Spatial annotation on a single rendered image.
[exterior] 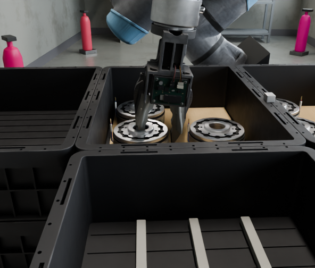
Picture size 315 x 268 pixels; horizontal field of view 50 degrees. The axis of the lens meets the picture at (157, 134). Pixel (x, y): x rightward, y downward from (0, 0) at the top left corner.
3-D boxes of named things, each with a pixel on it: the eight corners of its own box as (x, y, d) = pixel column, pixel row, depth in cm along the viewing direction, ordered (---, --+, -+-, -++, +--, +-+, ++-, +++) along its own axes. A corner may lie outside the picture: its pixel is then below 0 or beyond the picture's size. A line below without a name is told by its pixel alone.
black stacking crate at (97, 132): (107, 114, 83) (104, 68, 78) (228, 112, 84) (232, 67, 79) (83, 225, 47) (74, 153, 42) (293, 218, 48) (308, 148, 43)
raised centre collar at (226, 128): (200, 124, 65) (201, 120, 65) (225, 122, 66) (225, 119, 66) (207, 135, 61) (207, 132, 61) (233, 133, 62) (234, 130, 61)
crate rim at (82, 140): (104, 76, 78) (103, 66, 77) (232, 74, 80) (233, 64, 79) (74, 166, 43) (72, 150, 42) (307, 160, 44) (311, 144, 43)
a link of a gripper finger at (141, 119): (125, 147, 59) (142, 100, 55) (126, 132, 64) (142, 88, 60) (142, 152, 59) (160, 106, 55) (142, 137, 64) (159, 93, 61)
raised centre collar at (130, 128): (127, 124, 65) (127, 121, 65) (153, 124, 65) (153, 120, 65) (126, 135, 61) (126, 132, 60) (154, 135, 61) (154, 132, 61)
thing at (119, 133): (115, 121, 67) (115, 118, 67) (166, 120, 68) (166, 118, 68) (111, 145, 58) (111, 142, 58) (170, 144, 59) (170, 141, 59)
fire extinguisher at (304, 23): (311, 56, 483) (321, 10, 456) (291, 56, 485) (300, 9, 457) (305, 52, 508) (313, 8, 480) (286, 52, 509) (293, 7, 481)
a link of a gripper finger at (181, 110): (173, 155, 60) (168, 107, 56) (170, 140, 65) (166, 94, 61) (190, 153, 60) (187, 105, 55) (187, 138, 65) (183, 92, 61)
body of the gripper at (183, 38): (141, 106, 53) (150, 28, 48) (141, 89, 61) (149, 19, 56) (189, 111, 54) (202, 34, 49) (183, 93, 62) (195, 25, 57)
